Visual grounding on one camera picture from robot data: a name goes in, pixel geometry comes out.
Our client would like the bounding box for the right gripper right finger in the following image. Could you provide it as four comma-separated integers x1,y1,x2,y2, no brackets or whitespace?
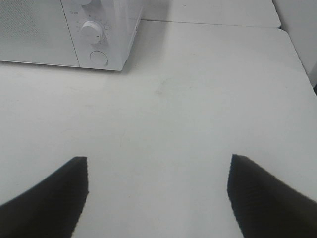
227,154,317,238

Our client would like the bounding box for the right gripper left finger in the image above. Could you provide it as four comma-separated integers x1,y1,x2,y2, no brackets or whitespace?
0,157,89,238

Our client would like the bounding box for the round white door button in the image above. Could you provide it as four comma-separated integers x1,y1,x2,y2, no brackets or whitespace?
90,51,108,66

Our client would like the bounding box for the white microwave door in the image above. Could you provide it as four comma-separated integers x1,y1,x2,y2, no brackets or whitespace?
0,0,79,67

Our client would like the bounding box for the white timer knob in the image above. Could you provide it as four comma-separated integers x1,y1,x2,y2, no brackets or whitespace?
80,21,104,44

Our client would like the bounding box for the white microwave oven body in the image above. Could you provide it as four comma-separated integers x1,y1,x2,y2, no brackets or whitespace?
60,0,143,71

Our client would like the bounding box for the upper white power knob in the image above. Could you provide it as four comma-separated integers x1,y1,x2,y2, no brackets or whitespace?
76,0,92,5

